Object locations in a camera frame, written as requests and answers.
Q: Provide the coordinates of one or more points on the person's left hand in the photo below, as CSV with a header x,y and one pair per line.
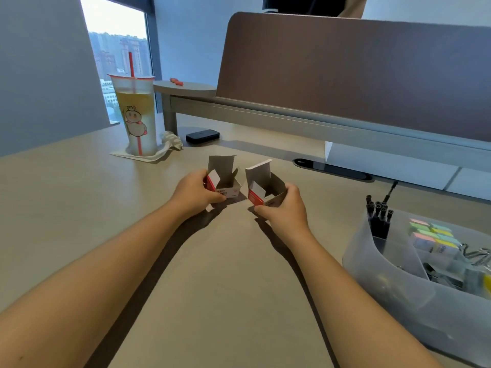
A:
x,y
190,193

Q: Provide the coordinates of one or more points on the person's right hand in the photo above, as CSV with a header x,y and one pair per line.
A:
x,y
291,218

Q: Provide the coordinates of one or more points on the person's left thumb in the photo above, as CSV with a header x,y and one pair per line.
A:
x,y
215,198

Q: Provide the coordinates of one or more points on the person's right thumb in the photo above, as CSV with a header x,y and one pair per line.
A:
x,y
264,212

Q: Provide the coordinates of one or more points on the small red cardboard box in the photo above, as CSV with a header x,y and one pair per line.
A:
x,y
262,180
226,176

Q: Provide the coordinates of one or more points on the person's right forearm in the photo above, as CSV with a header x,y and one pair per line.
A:
x,y
345,298

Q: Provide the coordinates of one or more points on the person's left forearm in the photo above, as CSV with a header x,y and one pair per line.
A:
x,y
88,287

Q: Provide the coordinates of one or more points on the black rectangular device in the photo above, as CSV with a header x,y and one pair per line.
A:
x,y
202,136

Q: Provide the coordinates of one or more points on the crumpled white paper wrapper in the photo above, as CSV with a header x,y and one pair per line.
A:
x,y
172,140

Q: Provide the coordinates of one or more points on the white paper napkin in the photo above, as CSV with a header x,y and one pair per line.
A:
x,y
149,156

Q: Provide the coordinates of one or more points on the bunch of black pens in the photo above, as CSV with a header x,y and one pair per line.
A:
x,y
378,222

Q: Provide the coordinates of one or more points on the grey rounded side shelf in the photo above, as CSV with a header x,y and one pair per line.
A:
x,y
184,88

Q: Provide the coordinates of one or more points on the translucent plastic drink cup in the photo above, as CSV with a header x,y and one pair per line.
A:
x,y
134,111

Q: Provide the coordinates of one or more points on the small red object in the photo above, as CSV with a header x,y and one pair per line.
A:
x,y
176,81

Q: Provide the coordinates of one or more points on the white paper sheet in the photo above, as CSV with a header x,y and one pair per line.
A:
x,y
383,168

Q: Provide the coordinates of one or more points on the clear plastic organizer bin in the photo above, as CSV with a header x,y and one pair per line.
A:
x,y
387,272

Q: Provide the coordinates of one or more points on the red drinking straw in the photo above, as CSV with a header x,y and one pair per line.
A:
x,y
131,65

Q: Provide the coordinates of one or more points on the brown desk partition screen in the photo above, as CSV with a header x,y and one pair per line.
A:
x,y
345,72

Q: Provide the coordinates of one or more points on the stack of pastel sticky notes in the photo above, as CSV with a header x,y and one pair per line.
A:
x,y
433,235

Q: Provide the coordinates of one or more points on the window with city view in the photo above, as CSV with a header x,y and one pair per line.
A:
x,y
115,45

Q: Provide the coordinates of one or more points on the pile of metal binder clips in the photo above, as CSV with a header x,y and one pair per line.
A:
x,y
460,264

